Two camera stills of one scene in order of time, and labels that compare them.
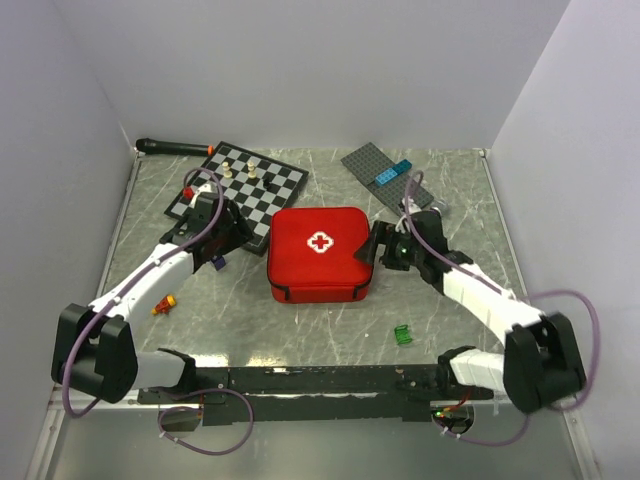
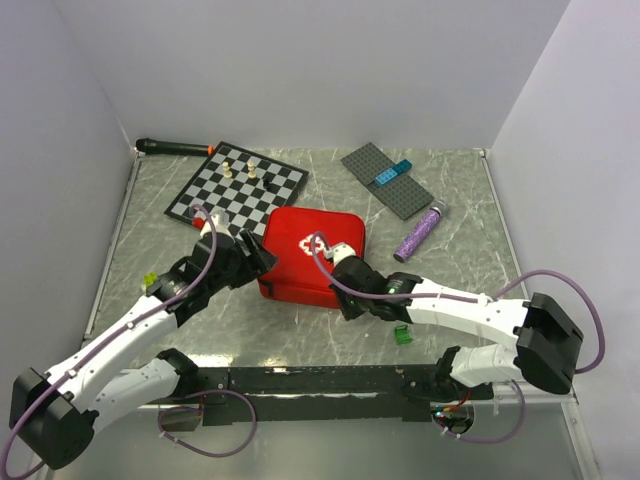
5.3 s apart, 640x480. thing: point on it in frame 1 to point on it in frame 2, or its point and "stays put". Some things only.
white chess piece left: [227, 173] stays put
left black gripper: [241, 231] to [259, 261]
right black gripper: [386, 234] to [348, 311]
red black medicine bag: [311, 255] stays put
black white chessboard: [254, 184] stays put
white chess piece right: [251, 174] stays put
